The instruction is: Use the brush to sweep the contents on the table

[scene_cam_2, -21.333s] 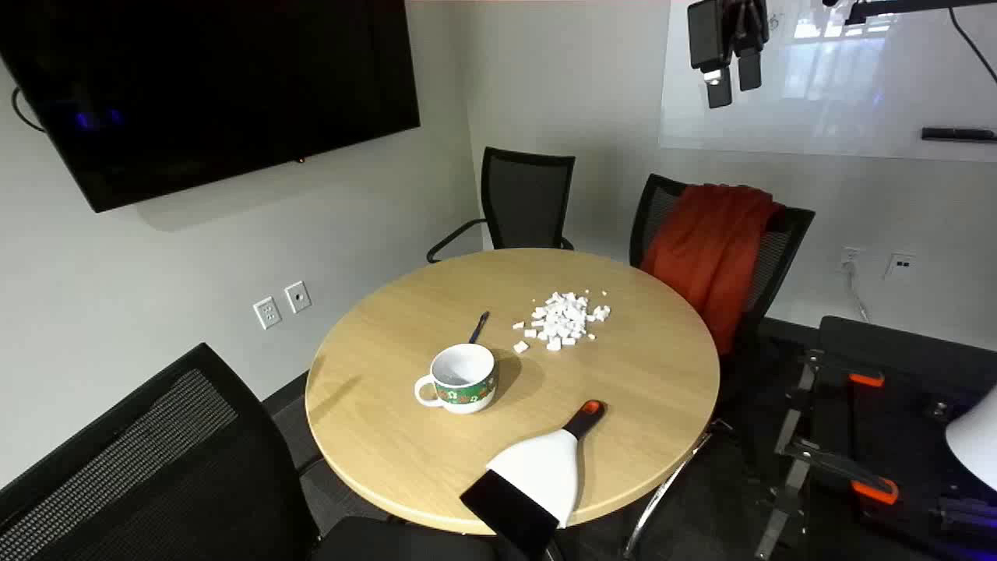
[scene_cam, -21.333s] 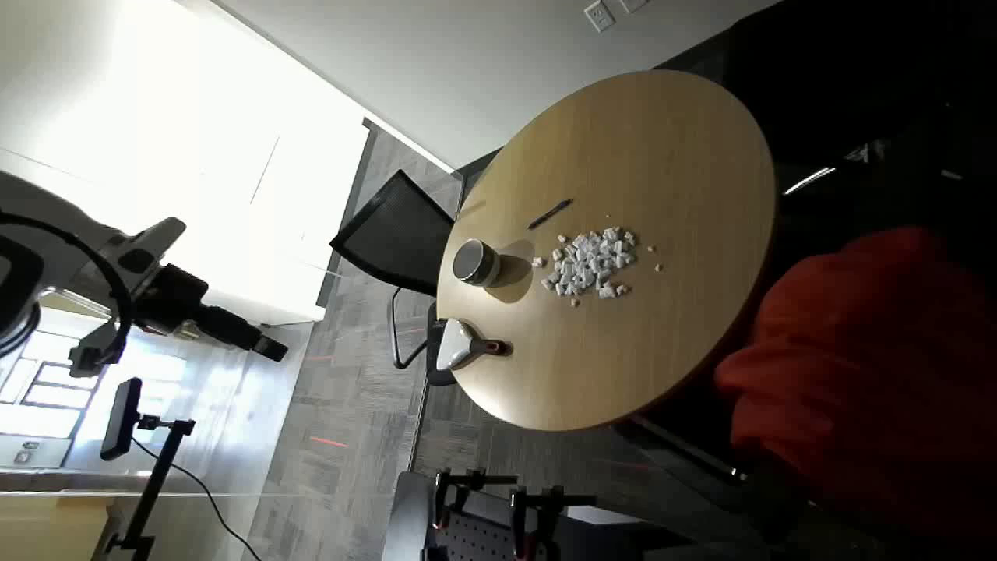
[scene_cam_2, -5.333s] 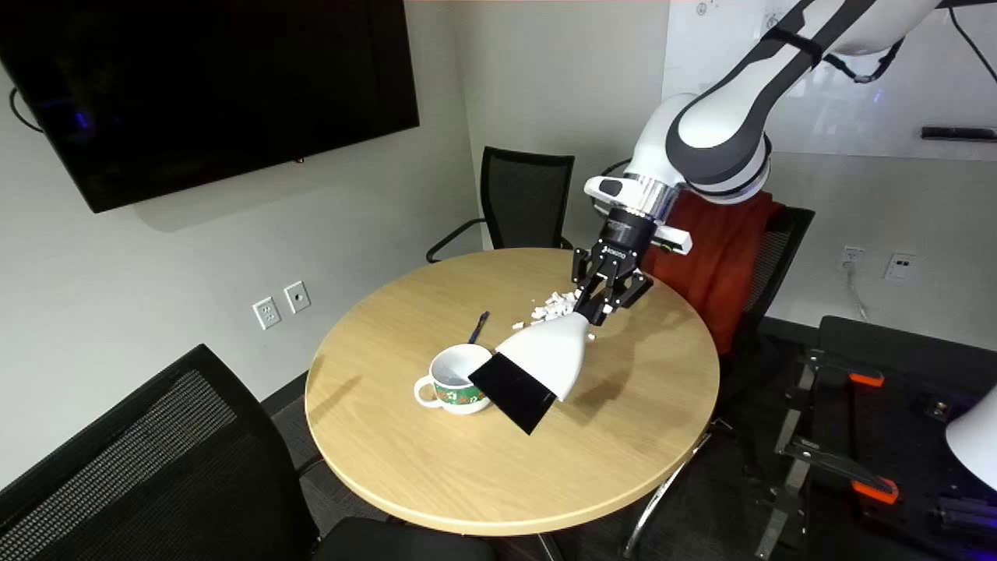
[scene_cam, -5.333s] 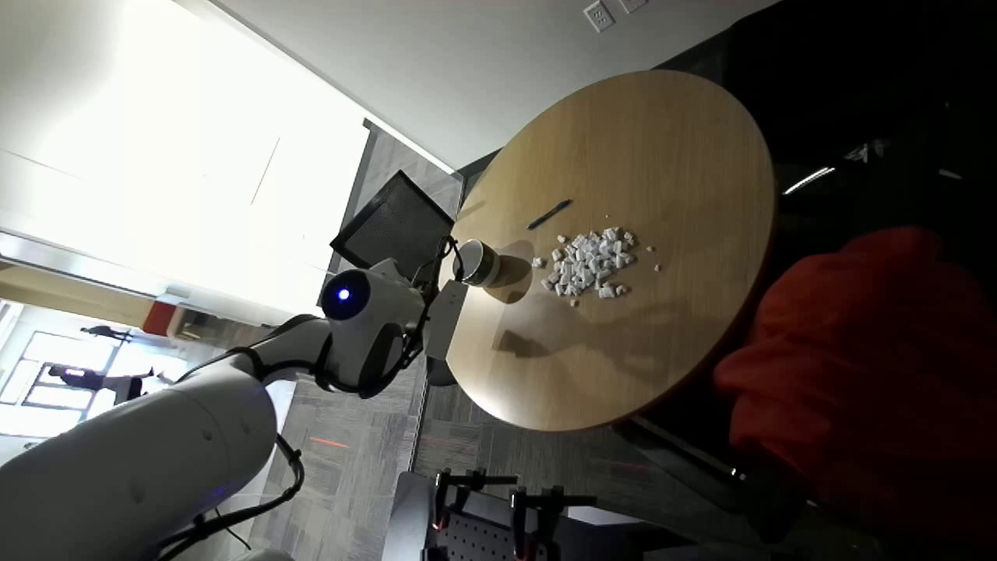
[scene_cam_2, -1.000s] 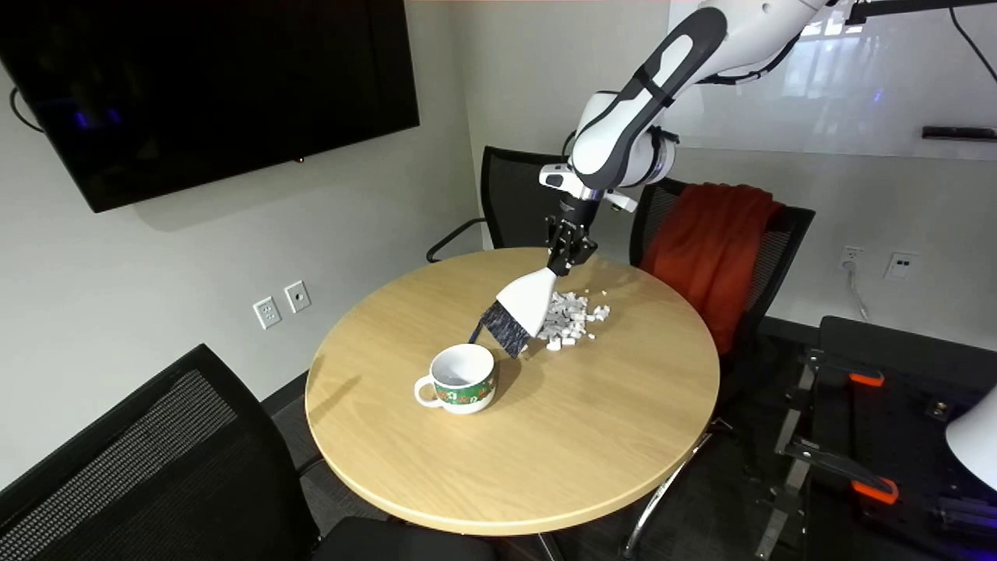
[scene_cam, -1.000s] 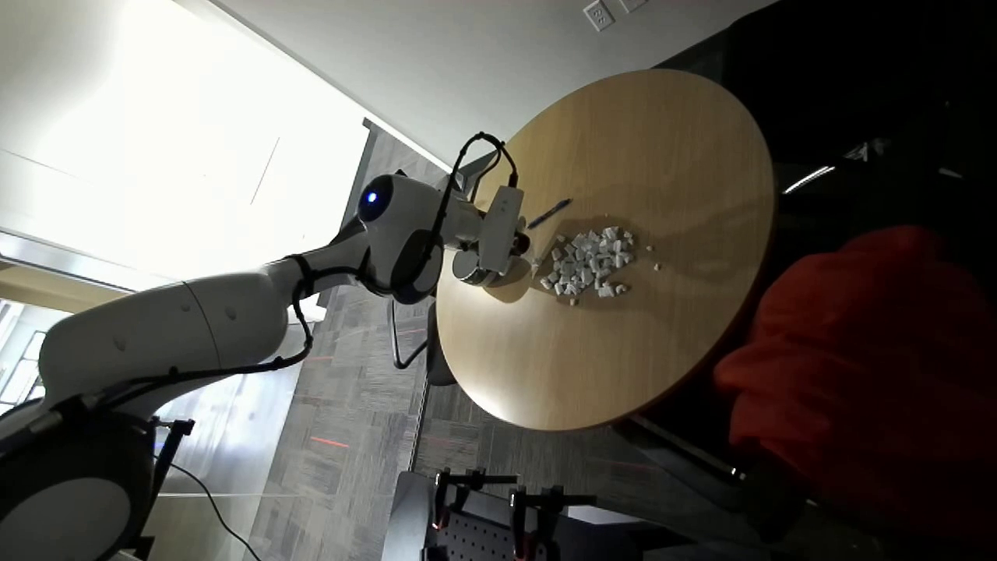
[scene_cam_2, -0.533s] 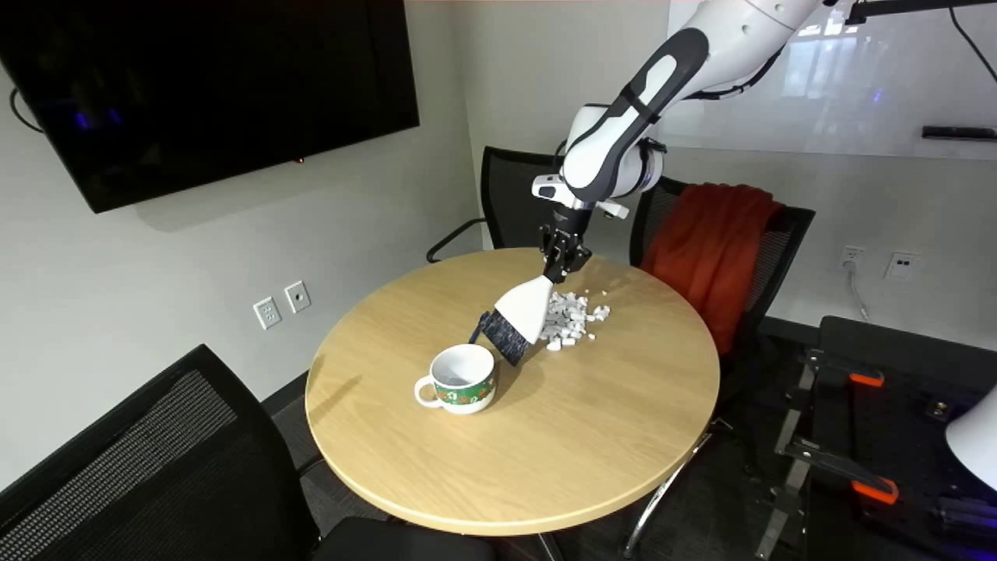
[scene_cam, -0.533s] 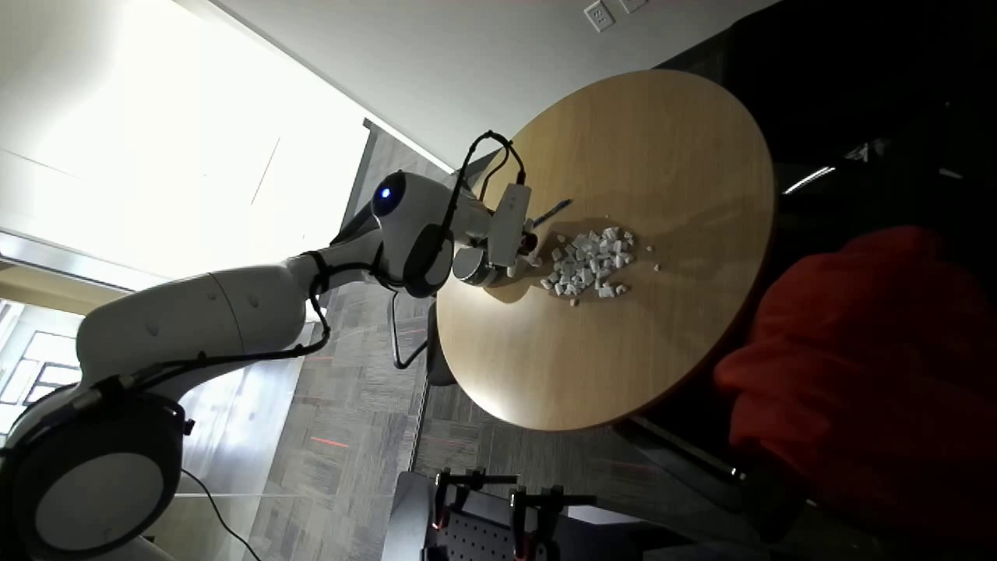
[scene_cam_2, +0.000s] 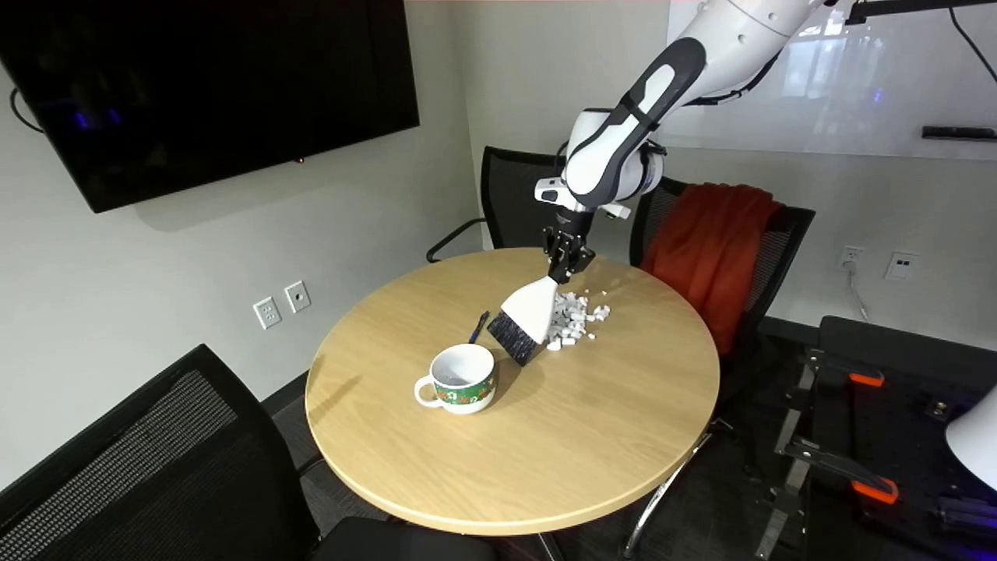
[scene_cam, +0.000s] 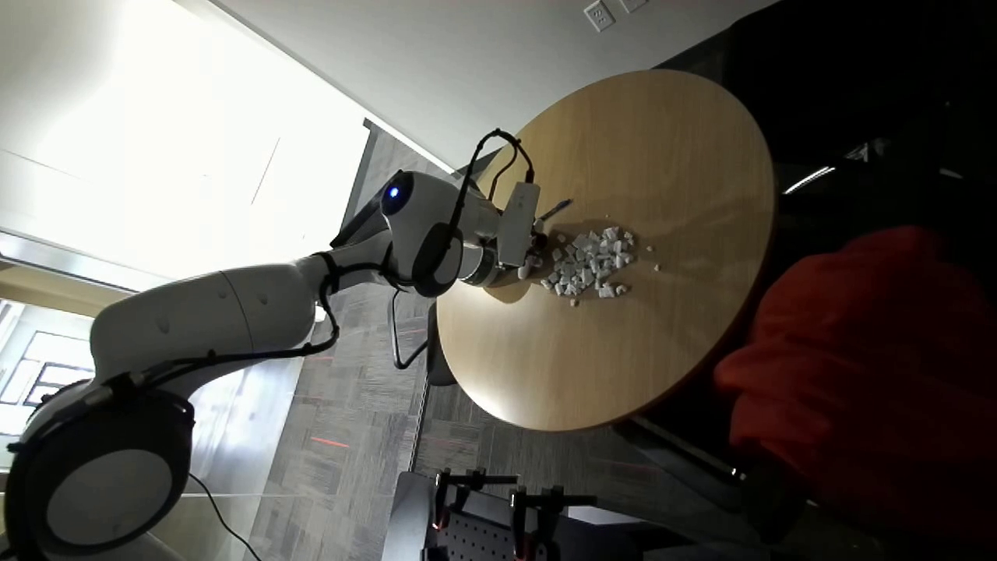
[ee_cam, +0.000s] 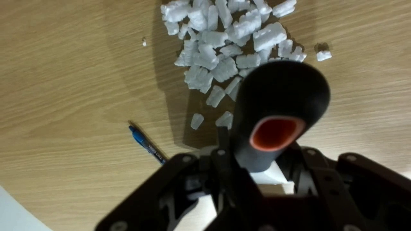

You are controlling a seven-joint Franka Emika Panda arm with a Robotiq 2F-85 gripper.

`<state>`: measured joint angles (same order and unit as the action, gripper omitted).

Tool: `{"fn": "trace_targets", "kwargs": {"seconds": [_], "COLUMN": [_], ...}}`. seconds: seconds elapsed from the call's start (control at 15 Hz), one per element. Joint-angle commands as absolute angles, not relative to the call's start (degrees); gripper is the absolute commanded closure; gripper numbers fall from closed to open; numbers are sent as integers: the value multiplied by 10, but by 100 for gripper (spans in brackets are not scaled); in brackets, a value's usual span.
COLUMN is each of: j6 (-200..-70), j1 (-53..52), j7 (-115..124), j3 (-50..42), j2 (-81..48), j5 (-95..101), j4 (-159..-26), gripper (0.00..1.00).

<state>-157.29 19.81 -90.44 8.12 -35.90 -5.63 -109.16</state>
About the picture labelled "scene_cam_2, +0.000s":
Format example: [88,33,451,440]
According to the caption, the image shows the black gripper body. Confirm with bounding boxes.
[546,210,592,267]

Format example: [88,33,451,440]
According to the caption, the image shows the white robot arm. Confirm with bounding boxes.
[532,0,831,276]

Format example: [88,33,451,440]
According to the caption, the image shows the black mesh office chair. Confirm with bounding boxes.
[423,145,562,263]

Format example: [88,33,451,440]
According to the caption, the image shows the pile of white foam pieces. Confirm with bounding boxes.
[546,293,611,352]

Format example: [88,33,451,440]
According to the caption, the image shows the dark blue pen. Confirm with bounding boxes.
[469,313,490,344]

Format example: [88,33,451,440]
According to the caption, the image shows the red cloth on chair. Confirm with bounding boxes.
[641,184,777,355]

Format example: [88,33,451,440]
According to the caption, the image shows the black chair with red cloth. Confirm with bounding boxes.
[629,182,816,401]

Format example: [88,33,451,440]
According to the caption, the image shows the white green ceramic mug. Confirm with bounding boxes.
[412,344,500,415]

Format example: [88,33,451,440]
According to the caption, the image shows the round wooden table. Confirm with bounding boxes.
[305,249,720,535]

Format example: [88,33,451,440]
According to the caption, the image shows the black orange clamp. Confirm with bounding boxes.
[793,352,892,401]
[786,432,904,511]

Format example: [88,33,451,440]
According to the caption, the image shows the black near office chair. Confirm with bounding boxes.
[0,344,500,561]

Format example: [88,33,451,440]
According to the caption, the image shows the white lamp shade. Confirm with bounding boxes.
[943,387,997,492]

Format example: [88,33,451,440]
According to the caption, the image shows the white wall outlet plate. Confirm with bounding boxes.
[252,297,283,330]

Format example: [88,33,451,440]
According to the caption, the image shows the black wall television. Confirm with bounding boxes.
[0,0,421,213]

